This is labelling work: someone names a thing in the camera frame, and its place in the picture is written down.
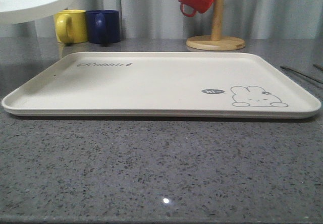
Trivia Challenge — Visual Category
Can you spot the beige rabbit serving tray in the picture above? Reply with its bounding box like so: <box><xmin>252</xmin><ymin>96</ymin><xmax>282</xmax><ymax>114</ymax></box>
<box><xmin>2</xmin><ymin>52</ymin><xmax>321</xmax><ymax>119</ymax></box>

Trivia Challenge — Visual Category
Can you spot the wooden mug tree stand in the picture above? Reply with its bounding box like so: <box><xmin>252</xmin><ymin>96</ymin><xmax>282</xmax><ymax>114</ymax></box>
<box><xmin>186</xmin><ymin>0</ymin><xmax>245</xmax><ymax>51</ymax></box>

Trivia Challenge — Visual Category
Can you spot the dark blue mug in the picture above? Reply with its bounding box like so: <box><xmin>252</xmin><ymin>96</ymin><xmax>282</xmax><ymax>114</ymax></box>
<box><xmin>85</xmin><ymin>10</ymin><xmax>121</xmax><ymax>44</ymax></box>

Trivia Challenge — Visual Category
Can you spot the yellow mug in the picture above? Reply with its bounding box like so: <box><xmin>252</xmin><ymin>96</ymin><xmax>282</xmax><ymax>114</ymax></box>
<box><xmin>54</xmin><ymin>10</ymin><xmax>88</xmax><ymax>44</ymax></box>

